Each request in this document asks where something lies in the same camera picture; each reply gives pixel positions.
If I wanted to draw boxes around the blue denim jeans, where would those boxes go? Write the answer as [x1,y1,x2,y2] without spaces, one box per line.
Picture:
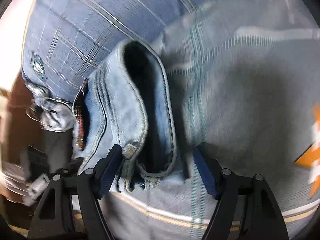
[73,37,195,192]

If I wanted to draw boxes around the brown upholstered headboard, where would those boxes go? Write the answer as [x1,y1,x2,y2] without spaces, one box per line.
[0,72,48,203]

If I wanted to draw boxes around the grey patterned bed sheet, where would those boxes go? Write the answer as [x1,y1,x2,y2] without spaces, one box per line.
[106,0,319,239]

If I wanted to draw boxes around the blue plaid pillow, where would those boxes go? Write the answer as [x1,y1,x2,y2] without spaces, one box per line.
[22,0,206,102]

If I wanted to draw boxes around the white tangled cable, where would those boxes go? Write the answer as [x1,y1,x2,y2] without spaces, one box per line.
[25,97,75,133]

